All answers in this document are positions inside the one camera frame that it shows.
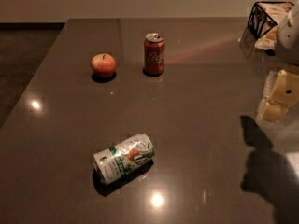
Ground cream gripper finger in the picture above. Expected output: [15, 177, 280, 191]
[257, 98, 289, 123]

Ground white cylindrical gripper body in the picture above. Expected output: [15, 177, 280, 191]
[263, 66, 299, 107]

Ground red apple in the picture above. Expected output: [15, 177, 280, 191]
[91, 53, 116, 78]

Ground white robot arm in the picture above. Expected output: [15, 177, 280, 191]
[257, 3, 299, 123]

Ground red Coca-Cola can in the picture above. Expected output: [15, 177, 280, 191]
[144, 33, 165, 76]

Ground green white 7up can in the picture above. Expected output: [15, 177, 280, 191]
[93, 134, 154, 185]

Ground snack packets in basket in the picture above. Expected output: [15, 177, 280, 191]
[254, 2, 293, 50]

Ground black wire basket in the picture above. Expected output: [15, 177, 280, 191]
[248, 1, 294, 39]

